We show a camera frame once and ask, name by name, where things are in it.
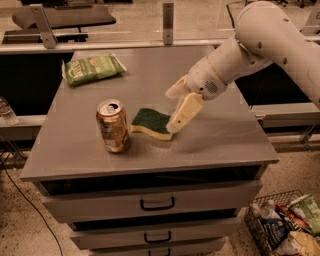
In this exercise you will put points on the bottom grey drawer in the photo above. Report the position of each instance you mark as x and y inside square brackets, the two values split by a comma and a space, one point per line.
[181, 248]

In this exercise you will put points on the metal bracket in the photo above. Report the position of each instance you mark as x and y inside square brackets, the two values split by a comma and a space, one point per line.
[168, 22]
[48, 39]

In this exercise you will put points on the orange soda can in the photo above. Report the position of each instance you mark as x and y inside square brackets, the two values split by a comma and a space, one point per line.
[111, 119]

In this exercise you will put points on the green snack bag in basket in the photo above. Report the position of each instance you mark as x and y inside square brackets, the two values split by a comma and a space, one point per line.
[307, 208]

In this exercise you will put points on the centre metal bracket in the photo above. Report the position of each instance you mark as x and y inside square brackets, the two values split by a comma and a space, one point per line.
[168, 22]

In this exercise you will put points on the blue snack bag in basket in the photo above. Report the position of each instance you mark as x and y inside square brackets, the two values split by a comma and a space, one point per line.
[276, 231]

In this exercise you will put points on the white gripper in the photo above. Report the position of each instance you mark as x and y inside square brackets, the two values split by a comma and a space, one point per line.
[202, 82]

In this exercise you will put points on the red snack bag in basket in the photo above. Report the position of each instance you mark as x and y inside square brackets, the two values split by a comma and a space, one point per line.
[291, 216]

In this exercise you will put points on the yellow bag in basket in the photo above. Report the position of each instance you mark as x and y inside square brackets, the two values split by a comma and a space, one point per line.
[298, 244]

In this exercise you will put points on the black office chair base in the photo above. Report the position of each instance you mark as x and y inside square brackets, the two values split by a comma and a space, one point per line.
[61, 17]

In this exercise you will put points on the grey drawer cabinet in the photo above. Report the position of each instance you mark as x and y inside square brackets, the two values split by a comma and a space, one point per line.
[109, 165]

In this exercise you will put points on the green and yellow sponge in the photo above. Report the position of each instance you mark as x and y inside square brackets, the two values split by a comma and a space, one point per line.
[151, 123]

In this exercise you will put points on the wire basket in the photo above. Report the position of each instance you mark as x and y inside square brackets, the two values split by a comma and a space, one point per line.
[252, 219]

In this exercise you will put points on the green chip bag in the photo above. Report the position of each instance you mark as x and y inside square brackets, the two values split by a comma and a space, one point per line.
[77, 72]

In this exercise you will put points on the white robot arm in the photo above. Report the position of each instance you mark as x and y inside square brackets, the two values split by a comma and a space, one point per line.
[264, 34]

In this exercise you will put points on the middle grey drawer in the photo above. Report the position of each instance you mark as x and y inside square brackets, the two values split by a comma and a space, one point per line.
[157, 234]

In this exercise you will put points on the clear plastic water bottle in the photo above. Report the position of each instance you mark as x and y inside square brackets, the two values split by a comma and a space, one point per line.
[7, 113]

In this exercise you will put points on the plastic bottle in basket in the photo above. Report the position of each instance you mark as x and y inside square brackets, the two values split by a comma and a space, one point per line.
[267, 210]

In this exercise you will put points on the left metal bracket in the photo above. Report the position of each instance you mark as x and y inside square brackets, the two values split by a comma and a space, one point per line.
[48, 39]

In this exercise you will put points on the top grey drawer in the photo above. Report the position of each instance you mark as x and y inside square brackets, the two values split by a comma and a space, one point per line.
[157, 201]

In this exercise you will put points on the grey drawer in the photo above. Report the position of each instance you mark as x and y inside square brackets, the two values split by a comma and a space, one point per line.
[181, 248]
[157, 201]
[157, 234]

